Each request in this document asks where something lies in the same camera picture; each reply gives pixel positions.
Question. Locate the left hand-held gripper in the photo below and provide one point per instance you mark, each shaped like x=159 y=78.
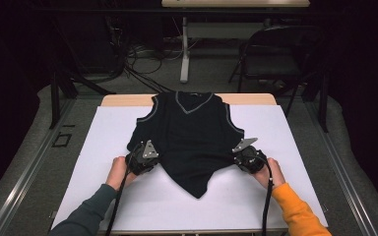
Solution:
x=142 y=159

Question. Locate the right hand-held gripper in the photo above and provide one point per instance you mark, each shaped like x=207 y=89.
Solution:
x=251 y=159

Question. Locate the black knit vest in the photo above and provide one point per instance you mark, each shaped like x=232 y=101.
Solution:
x=193 y=141

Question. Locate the person's left hand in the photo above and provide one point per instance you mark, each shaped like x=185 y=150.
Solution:
x=116 y=173

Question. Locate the person's right hand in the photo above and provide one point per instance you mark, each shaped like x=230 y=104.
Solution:
x=277 y=175

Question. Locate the white board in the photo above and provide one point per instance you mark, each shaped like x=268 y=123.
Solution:
x=111 y=131

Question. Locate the wooden table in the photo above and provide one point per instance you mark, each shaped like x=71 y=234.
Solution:
x=124 y=99

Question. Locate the black metal stand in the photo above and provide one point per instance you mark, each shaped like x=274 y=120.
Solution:
x=55 y=98
x=323 y=105

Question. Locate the black folding chair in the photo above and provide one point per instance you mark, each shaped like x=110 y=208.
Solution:
x=272 y=62

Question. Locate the white-legged desk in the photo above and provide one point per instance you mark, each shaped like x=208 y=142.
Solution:
x=185 y=49

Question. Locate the metal floor rail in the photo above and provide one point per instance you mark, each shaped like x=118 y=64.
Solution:
x=29 y=170
x=341 y=170

